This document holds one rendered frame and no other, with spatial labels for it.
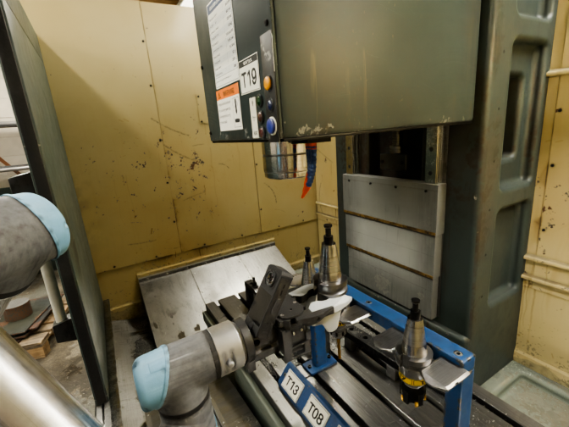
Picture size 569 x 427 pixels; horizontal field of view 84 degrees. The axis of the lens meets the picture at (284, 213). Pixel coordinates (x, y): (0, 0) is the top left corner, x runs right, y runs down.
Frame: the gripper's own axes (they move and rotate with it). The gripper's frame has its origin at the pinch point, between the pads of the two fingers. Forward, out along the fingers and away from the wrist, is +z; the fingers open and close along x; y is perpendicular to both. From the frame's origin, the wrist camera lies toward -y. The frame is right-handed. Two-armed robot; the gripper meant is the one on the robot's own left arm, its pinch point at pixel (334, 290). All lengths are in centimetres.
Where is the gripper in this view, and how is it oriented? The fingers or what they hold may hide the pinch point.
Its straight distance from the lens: 62.4
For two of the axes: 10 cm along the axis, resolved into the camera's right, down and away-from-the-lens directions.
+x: 5.1, 1.9, -8.4
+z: 8.6, -2.1, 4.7
